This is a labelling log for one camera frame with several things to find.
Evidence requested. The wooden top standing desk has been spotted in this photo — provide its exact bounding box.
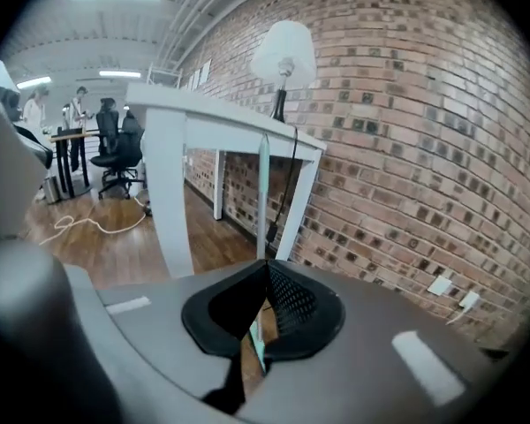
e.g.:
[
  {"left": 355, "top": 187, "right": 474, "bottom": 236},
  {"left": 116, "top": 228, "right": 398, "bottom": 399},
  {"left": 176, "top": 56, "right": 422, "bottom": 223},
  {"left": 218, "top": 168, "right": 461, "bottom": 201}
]
[{"left": 48, "top": 130, "right": 102, "bottom": 201}]

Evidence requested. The white wooden table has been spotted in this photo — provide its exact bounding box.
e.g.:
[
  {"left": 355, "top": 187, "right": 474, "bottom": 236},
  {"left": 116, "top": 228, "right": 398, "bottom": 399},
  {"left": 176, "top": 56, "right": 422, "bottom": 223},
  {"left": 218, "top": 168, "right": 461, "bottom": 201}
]
[{"left": 124, "top": 81, "right": 328, "bottom": 280}]

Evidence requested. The white floor cable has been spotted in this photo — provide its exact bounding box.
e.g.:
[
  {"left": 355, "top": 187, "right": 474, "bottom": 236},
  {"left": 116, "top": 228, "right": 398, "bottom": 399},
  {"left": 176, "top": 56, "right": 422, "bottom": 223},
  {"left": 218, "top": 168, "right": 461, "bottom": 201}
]
[{"left": 39, "top": 195, "right": 150, "bottom": 246}]

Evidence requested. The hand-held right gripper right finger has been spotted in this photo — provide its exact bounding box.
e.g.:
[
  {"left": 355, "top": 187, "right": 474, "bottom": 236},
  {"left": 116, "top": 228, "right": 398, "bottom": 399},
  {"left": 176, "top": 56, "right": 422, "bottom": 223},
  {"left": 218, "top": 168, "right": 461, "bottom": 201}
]
[{"left": 238, "top": 259, "right": 509, "bottom": 424}]

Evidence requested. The white wire rack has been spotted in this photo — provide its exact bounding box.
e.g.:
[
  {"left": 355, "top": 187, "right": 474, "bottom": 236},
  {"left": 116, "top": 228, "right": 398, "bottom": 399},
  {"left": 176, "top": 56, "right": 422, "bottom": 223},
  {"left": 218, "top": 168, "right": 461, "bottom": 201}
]
[{"left": 146, "top": 62, "right": 184, "bottom": 90}]

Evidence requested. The rectangular ceiling light panel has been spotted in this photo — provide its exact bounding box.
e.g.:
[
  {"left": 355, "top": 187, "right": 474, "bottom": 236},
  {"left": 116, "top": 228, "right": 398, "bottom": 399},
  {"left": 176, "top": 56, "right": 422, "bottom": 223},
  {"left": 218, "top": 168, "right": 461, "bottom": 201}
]
[
  {"left": 98, "top": 69, "right": 142, "bottom": 80},
  {"left": 16, "top": 76, "right": 53, "bottom": 90}
]

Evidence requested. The white shade table lamp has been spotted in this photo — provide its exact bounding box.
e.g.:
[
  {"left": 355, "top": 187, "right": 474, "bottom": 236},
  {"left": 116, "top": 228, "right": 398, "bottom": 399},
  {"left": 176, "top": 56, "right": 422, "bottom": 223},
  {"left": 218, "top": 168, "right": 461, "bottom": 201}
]
[{"left": 250, "top": 19, "right": 318, "bottom": 124}]

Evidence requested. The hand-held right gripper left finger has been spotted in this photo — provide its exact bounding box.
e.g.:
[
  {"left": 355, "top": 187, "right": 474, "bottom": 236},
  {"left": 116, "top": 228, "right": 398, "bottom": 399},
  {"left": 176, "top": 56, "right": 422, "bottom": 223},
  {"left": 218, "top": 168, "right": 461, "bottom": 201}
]
[{"left": 64, "top": 258, "right": 269, "bottom": 424}]

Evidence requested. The black lamp power cable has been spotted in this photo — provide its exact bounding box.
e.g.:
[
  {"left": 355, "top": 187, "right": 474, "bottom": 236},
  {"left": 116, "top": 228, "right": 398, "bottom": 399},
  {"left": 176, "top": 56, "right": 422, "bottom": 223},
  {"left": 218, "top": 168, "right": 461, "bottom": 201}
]
[{"left": 264, "top": 124, "right": 299, "bottom": 251}]

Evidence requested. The small metal trash can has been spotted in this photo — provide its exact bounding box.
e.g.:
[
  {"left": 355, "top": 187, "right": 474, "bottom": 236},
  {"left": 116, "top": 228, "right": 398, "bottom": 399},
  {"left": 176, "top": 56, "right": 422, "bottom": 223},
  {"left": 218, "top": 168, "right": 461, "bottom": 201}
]
[{"left": 42, "top": 177, "right": 64, "bottom": 205}]

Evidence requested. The grey padded chair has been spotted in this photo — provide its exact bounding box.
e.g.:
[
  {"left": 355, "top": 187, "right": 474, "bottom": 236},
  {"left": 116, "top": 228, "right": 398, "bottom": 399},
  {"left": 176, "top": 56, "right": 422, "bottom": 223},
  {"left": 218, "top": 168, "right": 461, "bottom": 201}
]
[{"left": 0, "top": 57, "right": 55, "bottom": 240}]

